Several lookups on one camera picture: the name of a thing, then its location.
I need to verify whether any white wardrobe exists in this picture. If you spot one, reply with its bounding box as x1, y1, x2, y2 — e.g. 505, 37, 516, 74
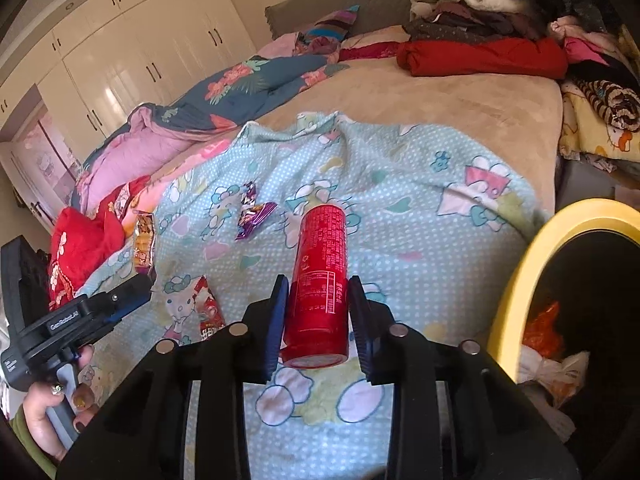
0, 0, 259, 171

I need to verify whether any red white snack wrapper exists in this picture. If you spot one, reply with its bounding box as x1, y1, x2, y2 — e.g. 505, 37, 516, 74
196, 275, 227, 342

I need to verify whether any white plastic bag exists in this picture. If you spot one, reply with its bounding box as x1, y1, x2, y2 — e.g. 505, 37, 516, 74
515, 346, 592, 409

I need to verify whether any red drink can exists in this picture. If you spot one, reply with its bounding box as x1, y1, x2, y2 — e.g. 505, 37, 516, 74
281, 205, 351, 369

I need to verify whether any rolled red garment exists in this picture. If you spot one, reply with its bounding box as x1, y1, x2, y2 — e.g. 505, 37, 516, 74
396, 36, 569, 82

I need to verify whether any grey dotted garment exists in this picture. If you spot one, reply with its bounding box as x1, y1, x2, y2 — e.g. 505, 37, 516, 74
401, 14, 547, 44

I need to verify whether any orange snack packet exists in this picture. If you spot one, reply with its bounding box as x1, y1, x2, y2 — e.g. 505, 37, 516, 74
133, 212, 158, 281

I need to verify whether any person's left forearm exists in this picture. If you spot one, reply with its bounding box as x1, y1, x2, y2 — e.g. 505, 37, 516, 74
9, 404, 59, 467

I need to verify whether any yellow rimmed trash bin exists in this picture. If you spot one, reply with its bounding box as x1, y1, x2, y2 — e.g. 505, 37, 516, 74
487, 199, 640, 480

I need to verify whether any brown striped garment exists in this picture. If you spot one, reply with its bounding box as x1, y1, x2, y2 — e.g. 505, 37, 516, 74
574, 79, 640, 132

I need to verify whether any striped pillow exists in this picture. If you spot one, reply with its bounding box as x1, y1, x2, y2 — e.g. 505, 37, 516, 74
294, 5, 361, 57

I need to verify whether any pink cartoon cabinet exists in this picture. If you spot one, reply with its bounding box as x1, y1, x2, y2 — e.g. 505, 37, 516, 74
0, 102, 83, 233

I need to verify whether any beige bed sheet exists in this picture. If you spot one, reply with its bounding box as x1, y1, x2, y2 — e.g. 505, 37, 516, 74
150, 61, 564, 213

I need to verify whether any beige garment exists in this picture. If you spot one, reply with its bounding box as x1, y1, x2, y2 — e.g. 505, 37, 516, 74
410, 0, 467, 24

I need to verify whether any blue floral quilt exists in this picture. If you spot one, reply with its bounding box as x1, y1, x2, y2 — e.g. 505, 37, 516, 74
75, 54, 347, 212

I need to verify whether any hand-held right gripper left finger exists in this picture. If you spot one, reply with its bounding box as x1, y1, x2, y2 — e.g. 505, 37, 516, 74
57, 274, 291, 480

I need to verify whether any pink cartoon blanket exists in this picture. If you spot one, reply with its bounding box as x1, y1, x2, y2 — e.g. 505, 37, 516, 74
107, 137, 232, 202

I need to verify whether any light blue cartoon blanket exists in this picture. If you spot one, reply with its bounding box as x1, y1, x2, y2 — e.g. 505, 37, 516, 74
75, 110, 551, 480

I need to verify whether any pink garment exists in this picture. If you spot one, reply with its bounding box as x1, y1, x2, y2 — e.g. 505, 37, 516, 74
549, 16, 613, 67

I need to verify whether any red plastic bag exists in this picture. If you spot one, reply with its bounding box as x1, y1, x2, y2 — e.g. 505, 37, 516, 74
522, 302, 567, 362

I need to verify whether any purple foil wrapper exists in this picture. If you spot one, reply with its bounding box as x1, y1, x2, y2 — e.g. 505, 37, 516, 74
234, 182, 279, 242

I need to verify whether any yellow cartoon blanket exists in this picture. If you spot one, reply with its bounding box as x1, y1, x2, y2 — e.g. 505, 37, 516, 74
559, 80, 640, 162

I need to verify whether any person's left hand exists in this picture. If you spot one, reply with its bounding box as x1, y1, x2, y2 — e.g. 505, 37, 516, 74
22, 345, 101, 461

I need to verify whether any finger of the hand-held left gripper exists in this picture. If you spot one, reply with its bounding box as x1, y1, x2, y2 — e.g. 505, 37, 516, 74
82, 274, 154, 324

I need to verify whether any red lace cloth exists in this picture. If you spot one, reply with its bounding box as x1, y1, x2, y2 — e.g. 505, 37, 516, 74
339, 42, 407, 64

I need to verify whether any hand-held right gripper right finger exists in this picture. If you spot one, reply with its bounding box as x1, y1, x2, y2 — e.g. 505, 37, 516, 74
349, 275, 582, 480

